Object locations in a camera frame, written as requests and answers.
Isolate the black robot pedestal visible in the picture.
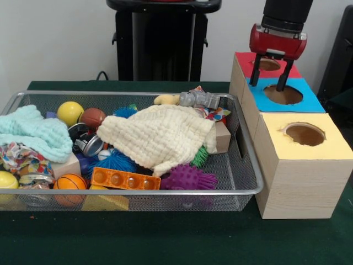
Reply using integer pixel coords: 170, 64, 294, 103
106, 0, 223, 82

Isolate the crushed black drink can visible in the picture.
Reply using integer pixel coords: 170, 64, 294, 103
68, 123, 105, 157

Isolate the large blue spiky ball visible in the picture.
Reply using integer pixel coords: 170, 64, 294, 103
88, 149, 138, 177

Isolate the yellow plush toy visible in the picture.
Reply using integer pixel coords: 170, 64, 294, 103
153, 94, 180, 105

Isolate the cream knitted cloth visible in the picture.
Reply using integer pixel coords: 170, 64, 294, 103
96, 104, 218, 177

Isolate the yellow foam ball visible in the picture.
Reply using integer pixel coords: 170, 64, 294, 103
0, 170, 20, 205
57, 101, 84, 127

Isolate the black chair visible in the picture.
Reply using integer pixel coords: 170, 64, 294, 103
317, 4, 353, 96

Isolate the purple spiky toy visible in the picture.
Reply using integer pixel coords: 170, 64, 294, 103
159, 164, 219, 191

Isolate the orange toy basketball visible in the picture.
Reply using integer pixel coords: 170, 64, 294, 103
53, 173, 88, 207

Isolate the light blue knitted cloth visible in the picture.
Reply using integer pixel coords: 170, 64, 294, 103
0, 104, 73, 163

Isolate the brown toy football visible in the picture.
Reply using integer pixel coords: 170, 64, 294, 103
79, 107, 107, 130

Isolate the wooden box with three holes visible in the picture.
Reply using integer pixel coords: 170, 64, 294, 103
228, 51, 353, 220

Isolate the colourful dotted cloth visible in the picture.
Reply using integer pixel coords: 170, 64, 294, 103
189, 85, 231, 122

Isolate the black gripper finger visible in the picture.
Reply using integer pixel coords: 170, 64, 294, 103
275, 58, 295, 92
249, 53, 263, 87

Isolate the silver wire mesh bin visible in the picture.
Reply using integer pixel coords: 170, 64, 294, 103
0, 90, 264, 213

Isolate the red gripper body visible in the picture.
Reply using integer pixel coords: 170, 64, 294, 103
249, 23, 308, 61

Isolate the green spiky ball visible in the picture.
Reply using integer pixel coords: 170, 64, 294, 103
190, 145, 210, 168

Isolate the dark green table cloth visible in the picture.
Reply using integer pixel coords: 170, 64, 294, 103
0, 80, 353, 265
326, 87, 353, 114

